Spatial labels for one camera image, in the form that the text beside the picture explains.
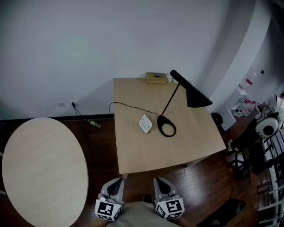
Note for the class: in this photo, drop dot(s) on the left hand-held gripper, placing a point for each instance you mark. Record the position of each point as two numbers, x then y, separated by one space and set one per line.
107 209

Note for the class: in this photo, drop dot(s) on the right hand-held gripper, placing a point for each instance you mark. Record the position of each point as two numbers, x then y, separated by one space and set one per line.
169 207

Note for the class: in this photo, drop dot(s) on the white printed table card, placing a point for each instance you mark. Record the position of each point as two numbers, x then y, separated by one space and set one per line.
145 124

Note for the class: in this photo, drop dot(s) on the person's dark shoe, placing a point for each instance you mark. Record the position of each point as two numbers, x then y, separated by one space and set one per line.
147 198

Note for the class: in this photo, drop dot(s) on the square wooden table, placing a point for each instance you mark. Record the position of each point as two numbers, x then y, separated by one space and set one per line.
144 155

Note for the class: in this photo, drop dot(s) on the black floor mat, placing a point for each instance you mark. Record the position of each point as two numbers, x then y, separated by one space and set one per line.
224 214

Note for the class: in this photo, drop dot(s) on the green plastic bottle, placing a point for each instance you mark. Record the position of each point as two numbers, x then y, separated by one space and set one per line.
94 124

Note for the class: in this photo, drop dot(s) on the round wooden table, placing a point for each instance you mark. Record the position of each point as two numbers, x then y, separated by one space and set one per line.
44 168

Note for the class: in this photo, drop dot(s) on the black metal chair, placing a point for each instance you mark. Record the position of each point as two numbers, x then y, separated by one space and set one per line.
239 164

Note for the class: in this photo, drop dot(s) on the black bag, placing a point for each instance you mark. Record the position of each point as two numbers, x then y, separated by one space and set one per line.
217 118

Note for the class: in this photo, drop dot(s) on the white low cabinet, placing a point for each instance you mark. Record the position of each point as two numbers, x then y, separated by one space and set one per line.
228 118

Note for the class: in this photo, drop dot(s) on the black desk lamp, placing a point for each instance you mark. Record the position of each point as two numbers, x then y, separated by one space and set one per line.
197 97

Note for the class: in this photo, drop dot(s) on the steel cylinder cup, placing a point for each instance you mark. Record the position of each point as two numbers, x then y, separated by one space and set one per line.
264 187

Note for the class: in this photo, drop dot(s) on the yellow tissue box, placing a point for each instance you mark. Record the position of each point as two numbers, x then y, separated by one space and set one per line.
151 80

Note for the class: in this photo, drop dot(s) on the white cup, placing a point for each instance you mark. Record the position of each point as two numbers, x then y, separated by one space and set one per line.
169 77

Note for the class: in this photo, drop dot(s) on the white metal rack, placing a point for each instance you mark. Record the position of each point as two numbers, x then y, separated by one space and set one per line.
275 184

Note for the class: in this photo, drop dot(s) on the dark grey oval remote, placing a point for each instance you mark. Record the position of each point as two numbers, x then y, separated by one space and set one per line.
158 75

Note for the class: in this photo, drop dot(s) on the white red-print plastic bag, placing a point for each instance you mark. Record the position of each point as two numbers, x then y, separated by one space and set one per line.
244 106

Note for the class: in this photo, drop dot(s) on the white and black round object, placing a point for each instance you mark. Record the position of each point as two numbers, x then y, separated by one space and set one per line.
267 127

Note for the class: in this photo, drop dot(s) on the white water dispenser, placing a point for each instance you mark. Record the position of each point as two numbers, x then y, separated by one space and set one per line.
241 91

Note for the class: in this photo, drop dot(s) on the clear water dispenser bottle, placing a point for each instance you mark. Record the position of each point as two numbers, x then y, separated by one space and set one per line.
250 80

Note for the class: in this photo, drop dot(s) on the white wall socket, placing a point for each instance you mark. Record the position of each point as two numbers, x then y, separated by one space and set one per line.
61 104
73 103

